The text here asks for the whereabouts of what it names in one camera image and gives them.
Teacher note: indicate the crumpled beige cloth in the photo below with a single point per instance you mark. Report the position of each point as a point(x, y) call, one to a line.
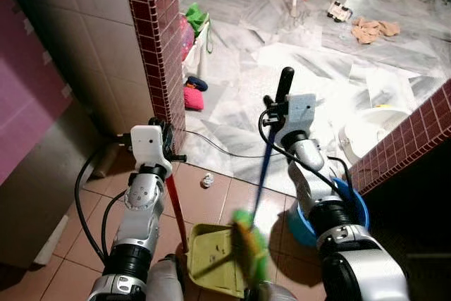
point(373, 29)

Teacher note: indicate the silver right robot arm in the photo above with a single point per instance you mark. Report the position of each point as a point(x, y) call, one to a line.
point(338, 223)

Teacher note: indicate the silver left robot leg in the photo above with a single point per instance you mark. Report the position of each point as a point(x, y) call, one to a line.
point(163, 280)

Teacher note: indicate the blue plastic basin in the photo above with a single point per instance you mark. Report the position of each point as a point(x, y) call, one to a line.
point(356, 206)

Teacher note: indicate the green bag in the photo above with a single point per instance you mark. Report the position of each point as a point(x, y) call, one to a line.
point(196, 17)

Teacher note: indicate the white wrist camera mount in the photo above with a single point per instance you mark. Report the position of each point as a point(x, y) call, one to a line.
point(299, 114)
point(146, 144)

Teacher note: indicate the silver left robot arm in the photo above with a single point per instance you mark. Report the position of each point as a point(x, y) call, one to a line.
point(139, 209)

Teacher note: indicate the silver robot leg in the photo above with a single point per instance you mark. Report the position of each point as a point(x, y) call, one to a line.
point(163, 280)
point(271, 292)

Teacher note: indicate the pink bag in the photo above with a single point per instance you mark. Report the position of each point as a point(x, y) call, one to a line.
point(186, 37)

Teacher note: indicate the small pink cushion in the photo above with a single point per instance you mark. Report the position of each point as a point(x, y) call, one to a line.
point(193, 98)

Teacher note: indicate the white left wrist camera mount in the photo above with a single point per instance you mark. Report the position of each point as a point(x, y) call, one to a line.
point(146, 144)

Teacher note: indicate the white plastic tub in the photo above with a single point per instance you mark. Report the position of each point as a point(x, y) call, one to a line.
point(377, 128)

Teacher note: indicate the crumpled white paper scrap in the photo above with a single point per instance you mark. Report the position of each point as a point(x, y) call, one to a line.
point(206, 180)

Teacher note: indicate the silver right robot leg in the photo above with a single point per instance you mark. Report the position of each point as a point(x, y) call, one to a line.
point(271, 292)

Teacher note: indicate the black and white toy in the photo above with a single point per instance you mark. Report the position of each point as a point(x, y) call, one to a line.
point(340, 11)

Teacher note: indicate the grey-brown cabinet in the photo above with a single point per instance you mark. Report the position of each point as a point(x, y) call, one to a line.
point(42, 188)

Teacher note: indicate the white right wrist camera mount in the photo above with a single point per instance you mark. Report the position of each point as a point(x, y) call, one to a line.
point(299, 114)

